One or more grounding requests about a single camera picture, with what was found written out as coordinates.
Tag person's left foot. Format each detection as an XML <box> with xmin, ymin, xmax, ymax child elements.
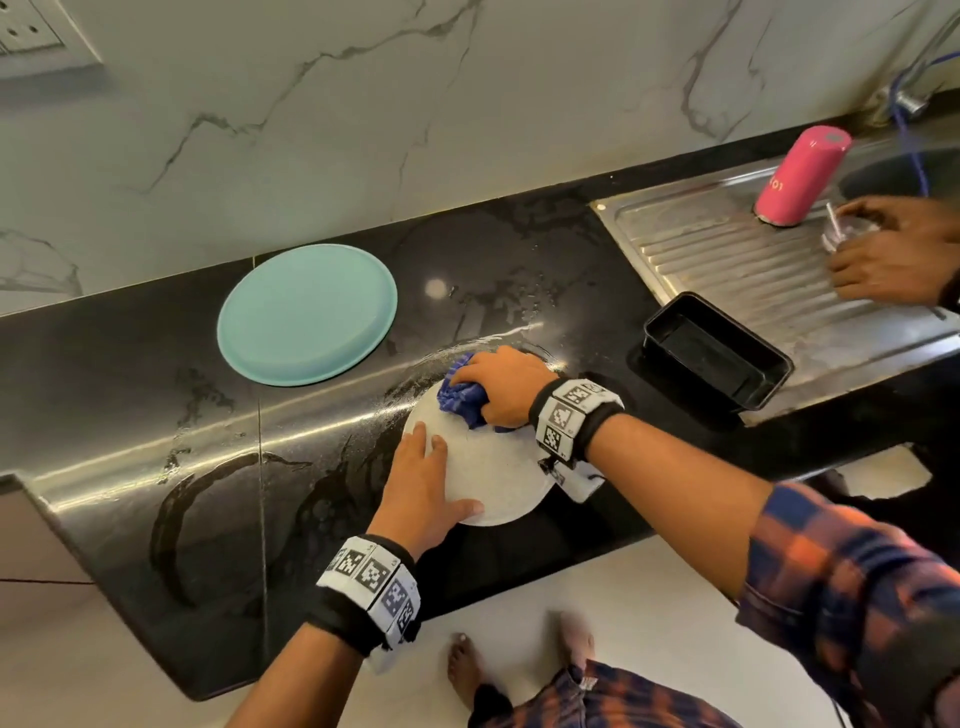
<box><xmin>445</xmin><ymin>631</ymin><xmax>489</xmax><ymax>710</ymax></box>

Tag person's right hand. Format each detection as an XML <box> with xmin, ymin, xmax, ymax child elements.
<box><xmin>450</xmin><ymin>345</ymin><xmax>563</xmax><ymax>431</ymax></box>

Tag person's left hand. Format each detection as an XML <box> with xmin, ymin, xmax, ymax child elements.
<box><xmin>366</xmin><ymin>421</ymin><xmax>486</xmax><ymax>563</ymax></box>

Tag person's foot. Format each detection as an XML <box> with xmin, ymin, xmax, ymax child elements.
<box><xmin>552</xmin><ymin>607</ymin><xmax>597</xmax><ymax>677</ymax></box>
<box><xmin>445</xmin><ymin>631</ymin><xmax>489</xmax><ymax>710</ymax></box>

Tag wrist marker band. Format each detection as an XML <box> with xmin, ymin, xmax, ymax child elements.
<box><xmin>528</xmin><ymin>375</ymin><xmax>627</xmax><ymax>467</ymax></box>
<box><xmin>304</xmin><ymin>534</ymin><xmax>425</xmax><ymax>657</ymax></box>

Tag right wrist marker band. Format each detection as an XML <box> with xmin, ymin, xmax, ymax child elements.
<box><xmin>528</xmin><ymin>375</ymin><xmax>627</xmax><ymax>467</ymax></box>

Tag blue orange plaid shirt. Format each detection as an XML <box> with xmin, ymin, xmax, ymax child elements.
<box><xmin>468</xmin><ymin>480</ymin><xmax>960</xmax><ymax>728</ymax></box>

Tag white wall socket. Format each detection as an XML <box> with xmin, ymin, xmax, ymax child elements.
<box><xmin>0</xmin><ymin>0</ymin><xmax>107</xmax><ymax>80</ymax></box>

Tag left wrist marker band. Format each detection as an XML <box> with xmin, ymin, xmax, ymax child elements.
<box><xmin>304</xmin><ymin>534</ymin><xmax>425</xmax><ymax>657</ymax></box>

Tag teal plate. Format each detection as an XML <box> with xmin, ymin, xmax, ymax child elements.
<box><xmin>216</xmin><ymin>243</ymin><xmax>401</xmax><ymax>389</ymax></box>

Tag clear plastic lid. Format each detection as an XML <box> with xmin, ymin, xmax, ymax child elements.
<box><xmin>820</xmin><ymin>202</ymin><xmax>881</xmax><ymax>254</ymax></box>

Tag person's right foot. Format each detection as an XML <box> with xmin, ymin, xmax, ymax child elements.
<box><xmin>552</xmin><ymin>607</ymin><xmax>597</xmax><ymax>677</ymax></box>

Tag red bear cup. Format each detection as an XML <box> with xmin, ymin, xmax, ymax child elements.
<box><xmin>753</xmin><ymin>124</ymin><xmax>854</xmax><ymax>230</ymax></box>

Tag steel sink drainboard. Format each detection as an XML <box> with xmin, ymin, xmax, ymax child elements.
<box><xmin>591</xmin><ymin>112</ymin><xmax>960</xmax><ymax>425</ymax></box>

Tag speckled white plate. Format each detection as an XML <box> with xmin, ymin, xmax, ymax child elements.
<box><xmin>400</xmin><ymin>375</ymin><xmax>564</xmax><ymax>528</ymax></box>

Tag blue striped cloth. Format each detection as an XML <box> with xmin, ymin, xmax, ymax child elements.
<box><xmin>436</xmin><ymin>351</ymin><xmax>497</xmax><ymax>432</ymax></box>

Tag black plastic tray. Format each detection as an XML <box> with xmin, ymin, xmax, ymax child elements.
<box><xmin>639</xmin><ymin>291</ymin><xmax>797</xmax><ymax>414</ymax></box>

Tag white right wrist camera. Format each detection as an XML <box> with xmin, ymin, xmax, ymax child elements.
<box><xmin>543</xmin><ymin>454</ymin><xmax>608</xmax><ymax>504</ymax></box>

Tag brown lower drawer unit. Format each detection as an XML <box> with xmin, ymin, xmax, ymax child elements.
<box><xmin>0</xmin><ymin>477</ymin><xmax>99</xmax><ymax>632</ymax></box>

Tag steel faucet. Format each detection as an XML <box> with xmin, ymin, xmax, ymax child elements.
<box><xmin>862</xmin><ymin>15</ymin><xmax>960</xmax><ymax>129</ymax></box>

